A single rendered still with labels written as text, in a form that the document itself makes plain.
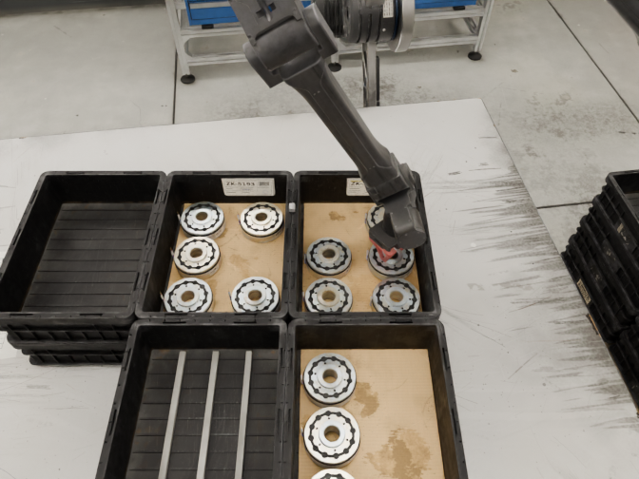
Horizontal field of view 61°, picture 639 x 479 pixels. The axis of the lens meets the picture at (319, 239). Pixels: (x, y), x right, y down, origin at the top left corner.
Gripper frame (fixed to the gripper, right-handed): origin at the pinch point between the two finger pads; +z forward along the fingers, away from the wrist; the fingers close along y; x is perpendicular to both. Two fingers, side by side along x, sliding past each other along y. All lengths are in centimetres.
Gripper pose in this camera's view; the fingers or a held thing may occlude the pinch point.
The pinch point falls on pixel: (391, 252)
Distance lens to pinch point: 121.7
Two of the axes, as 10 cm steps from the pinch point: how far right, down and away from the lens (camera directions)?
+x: -6.3, -6.1, 4.8
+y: 7.7, -5.0, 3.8
